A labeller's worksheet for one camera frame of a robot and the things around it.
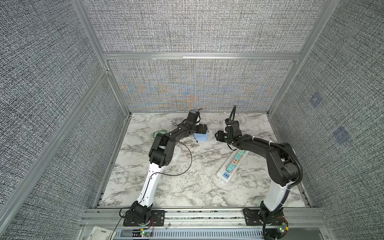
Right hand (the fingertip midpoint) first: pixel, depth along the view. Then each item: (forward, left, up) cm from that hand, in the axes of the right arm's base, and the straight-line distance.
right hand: (217, 130), depth 97 cm
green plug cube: (+5, +37, -8) cm, 38 cm away
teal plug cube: (-25, -4, -2) cm, 25 cm away
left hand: (+9, +7, -6) cm, 13 cm away
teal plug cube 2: (-18, -10, -2) cm, 21 cm away
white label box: (-54, +60, -6) cm, 81 cm away
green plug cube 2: (-15, -13, -1) cm, 20 cm away
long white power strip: (-28, -3, -6) cm, 29 cm away
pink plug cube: (-21, -8, -2) cm, 22 cm away
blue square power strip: (0, +10, -7) cm, 12 cm away
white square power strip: (-13, +26, -7) cm, 30 cm away
